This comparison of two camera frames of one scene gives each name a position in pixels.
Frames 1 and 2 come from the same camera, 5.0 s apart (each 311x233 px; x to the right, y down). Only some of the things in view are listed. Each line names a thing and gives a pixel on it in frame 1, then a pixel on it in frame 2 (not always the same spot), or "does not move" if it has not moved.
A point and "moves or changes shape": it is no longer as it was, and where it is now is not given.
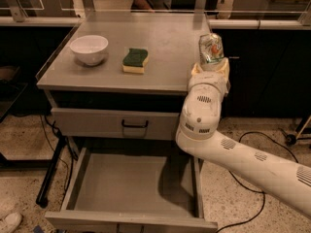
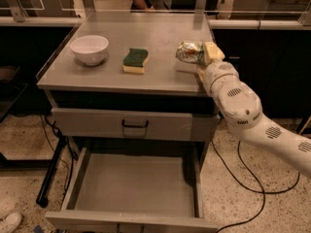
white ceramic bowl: [89, 49] does not move
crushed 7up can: [211, 48] moves or changes shape
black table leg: [44, 192] does not move
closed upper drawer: [120, 124] does not move
